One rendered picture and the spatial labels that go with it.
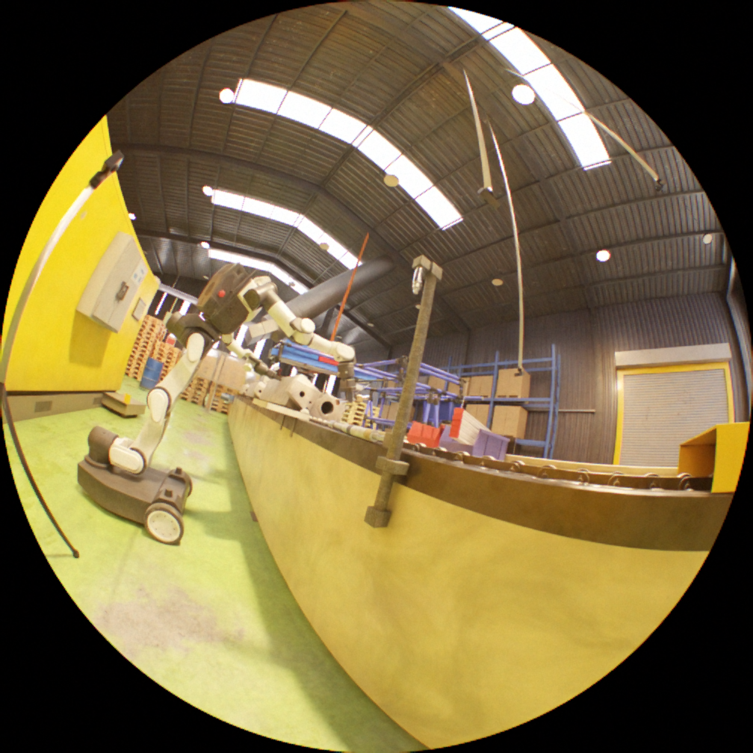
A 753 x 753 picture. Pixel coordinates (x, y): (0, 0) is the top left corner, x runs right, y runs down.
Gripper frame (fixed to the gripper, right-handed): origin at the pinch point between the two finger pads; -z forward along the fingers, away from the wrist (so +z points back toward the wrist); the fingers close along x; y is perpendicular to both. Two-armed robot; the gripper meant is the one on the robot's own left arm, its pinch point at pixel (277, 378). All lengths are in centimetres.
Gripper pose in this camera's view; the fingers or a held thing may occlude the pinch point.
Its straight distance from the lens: 183.0
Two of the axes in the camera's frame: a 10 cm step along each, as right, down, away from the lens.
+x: 5.8, -0.5, -8.1
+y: 3.7, -8.8, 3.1
